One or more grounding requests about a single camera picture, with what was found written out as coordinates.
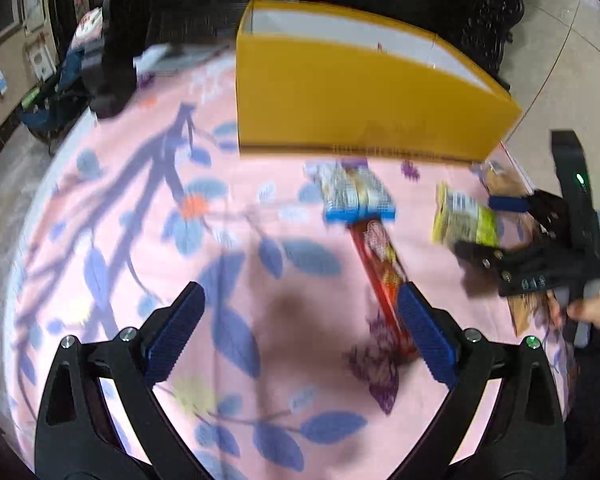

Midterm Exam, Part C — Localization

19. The lime green snack packet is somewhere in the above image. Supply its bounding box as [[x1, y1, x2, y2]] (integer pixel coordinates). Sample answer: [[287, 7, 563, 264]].
[[431, 182, 501, 248]]

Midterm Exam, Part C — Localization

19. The blue white snack packet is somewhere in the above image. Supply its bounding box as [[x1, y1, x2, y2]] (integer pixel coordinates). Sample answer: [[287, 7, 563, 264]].
[[305, 159, 398, 225]]

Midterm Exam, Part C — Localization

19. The clear bread bun packet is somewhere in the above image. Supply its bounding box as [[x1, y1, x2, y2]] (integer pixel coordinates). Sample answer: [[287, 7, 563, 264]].
[[472, 160, 536, 198]]

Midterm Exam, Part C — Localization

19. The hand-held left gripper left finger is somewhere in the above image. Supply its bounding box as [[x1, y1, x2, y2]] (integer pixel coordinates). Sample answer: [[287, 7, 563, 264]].
[[34, 281, 207, 480]]

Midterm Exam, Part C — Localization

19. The dark carved wooden furniture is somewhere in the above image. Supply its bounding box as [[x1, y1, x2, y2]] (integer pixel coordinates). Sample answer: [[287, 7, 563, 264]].
[[87, 0, 538, 121]]

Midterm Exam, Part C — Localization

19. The white cloth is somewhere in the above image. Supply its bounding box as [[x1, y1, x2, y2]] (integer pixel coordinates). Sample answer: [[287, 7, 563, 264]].
[[132, 42, 231, 73]]

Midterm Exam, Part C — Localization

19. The yellow cardboard box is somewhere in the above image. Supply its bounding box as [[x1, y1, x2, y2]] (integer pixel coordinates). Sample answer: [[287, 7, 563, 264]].
[[235, 0, 523, 168]]

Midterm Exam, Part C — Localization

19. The long red snack packet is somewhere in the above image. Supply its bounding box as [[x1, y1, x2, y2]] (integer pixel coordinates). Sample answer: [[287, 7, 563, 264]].
[[349, 219, 421, 366]]

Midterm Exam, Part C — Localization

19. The white framed picture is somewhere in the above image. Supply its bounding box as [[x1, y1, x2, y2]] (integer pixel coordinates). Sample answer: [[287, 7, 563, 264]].
[[25, 40, 58, 83]]

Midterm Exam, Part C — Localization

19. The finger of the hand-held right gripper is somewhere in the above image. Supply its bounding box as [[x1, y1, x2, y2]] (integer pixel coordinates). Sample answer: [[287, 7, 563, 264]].
[[487, 190, 569, 234], [452, 241, 547, 274]]

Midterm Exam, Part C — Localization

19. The pink floral blanket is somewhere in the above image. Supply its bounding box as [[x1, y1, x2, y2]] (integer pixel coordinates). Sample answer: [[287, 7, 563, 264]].
[[2, 45, 578, 480]]

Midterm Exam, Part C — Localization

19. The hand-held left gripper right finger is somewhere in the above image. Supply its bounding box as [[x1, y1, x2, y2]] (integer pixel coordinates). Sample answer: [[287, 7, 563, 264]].
[[390, 281, 567, 480]]

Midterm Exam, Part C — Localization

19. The blue folding chair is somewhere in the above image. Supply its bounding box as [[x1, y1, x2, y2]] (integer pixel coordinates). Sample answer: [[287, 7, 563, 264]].
[[17, 45, 106, 156]]

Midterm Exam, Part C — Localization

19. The patterned cloth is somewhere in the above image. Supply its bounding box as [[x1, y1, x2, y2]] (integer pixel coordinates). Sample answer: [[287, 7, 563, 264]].
[[70, 7, 106, 53]]

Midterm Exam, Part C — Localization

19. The long brown snack packet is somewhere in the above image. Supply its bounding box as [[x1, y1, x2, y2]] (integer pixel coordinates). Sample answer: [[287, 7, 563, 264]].
[[510, 210, 573, 338]]

